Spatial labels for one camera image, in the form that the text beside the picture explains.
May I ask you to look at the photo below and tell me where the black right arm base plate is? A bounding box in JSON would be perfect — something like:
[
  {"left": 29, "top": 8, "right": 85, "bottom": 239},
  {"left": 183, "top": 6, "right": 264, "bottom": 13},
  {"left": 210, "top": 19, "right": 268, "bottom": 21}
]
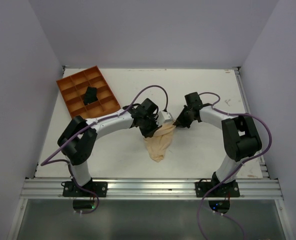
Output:
[{"left": 194, "top": 180, "right": 241, "bottom": 198}]

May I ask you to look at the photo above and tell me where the aluminium mounting rail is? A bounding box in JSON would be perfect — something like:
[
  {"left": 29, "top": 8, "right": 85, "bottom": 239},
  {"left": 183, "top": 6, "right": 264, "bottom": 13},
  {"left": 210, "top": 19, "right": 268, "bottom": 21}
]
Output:
[{"left": 19, "top": 177, "right": 283, "bottom": 200}]

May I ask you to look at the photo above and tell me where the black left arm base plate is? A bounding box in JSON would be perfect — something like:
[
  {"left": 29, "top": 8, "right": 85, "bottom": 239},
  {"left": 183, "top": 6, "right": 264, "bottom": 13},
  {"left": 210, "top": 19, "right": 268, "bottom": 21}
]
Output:
[{"left": 61, "top": 181, "right": 108, "bottom": 198}]

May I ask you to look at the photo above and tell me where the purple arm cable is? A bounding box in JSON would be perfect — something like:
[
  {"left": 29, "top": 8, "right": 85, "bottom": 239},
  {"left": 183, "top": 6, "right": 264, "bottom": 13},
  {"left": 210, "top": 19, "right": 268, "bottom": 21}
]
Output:
[
  {"left": 39, "top": 84, "right": 170, "bottom": 215},
  {"left": 196, "top": 92, "right": 274, "bottom": 240}
]

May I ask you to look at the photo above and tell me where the black rolled garment in tray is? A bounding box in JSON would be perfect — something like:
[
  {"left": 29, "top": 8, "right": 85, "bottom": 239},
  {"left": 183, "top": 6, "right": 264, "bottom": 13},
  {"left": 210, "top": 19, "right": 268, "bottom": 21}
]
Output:
[{"left": 83, "top": 86, "right": 98, "bottom": 106}]

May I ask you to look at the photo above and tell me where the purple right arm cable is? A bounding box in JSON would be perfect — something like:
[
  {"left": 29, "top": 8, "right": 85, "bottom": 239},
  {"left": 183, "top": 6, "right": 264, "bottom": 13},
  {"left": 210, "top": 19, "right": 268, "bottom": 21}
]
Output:
[{"left": 196, "top": 92, "right": 274, "bottom": 240}]

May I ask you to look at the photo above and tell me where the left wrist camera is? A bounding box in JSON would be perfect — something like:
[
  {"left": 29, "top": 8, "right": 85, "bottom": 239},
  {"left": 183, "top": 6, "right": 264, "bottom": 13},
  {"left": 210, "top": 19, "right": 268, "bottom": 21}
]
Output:
[{"left": 156, "top": 110, "right": 174, "bottom": 126}]

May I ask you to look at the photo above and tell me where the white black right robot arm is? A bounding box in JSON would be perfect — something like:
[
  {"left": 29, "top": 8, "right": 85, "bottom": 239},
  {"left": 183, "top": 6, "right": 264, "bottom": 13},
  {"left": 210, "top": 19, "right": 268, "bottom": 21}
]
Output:
[{"left": 174, "top": 92, "right": 262, "bottom": 198}]

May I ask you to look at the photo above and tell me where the orange compartment tray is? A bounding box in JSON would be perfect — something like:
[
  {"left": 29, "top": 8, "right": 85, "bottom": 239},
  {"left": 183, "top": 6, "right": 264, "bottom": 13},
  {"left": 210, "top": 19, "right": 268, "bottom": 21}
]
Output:
[{"left": 56, "top": 66, "right": 121, "bottom": 119}]

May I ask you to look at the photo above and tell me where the cream beige underwear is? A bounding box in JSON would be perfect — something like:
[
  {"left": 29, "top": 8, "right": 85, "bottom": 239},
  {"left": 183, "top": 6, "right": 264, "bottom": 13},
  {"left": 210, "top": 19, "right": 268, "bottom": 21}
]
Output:
[{"left": 143, "top": 121, "right": 176, "bottom": 163}]

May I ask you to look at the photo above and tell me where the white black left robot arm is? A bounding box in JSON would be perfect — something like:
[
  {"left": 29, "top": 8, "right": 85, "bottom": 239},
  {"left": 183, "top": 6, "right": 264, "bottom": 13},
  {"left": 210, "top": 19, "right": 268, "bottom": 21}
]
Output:
[{"left": 57, "top": 98, "right": 160, "bottom": 197}]

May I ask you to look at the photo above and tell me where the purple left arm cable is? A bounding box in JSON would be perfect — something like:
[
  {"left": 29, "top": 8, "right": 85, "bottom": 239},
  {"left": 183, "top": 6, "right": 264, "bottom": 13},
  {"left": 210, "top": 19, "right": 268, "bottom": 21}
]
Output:
[{"left": 39, "top": 84, "right": 170, "bottom": 215}]

